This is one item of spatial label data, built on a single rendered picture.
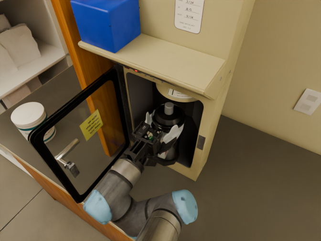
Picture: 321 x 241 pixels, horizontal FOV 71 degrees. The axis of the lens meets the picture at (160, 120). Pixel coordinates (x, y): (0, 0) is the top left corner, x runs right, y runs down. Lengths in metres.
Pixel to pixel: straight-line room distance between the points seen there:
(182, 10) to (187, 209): 0.42
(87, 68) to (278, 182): 0.83
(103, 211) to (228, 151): 0.65
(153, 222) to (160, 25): 0.42
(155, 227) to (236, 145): 0.68
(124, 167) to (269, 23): 0.69
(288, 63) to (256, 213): 0.57
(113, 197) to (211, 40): 0.41
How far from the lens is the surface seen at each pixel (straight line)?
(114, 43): 0.50
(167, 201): 0.54
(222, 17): 0.47
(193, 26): 0.50
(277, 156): 1.11
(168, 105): 0.68
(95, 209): 0.56
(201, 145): 0.73
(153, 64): 0.47
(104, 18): 0.48
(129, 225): 0.62
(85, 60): 0.68
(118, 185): 0.57
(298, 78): 1.01
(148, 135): 0.62
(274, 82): 1.03
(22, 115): 1.09
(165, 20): 0.53
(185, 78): 0.44
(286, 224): 0.98
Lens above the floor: 1.78
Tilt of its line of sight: 49 degrees down
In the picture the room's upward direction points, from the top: straight up
